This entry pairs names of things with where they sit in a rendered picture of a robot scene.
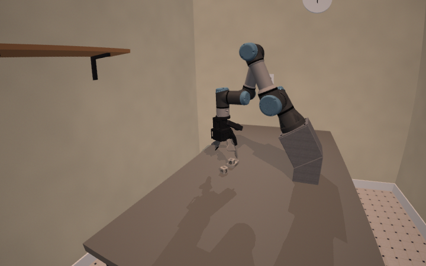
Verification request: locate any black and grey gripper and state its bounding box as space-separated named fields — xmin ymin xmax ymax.
xmin=211 ymin=115 xmax=238 ymax=158

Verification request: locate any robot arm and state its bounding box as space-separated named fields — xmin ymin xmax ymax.
xmin=215 ymin=43 xmax=306 ymax=134

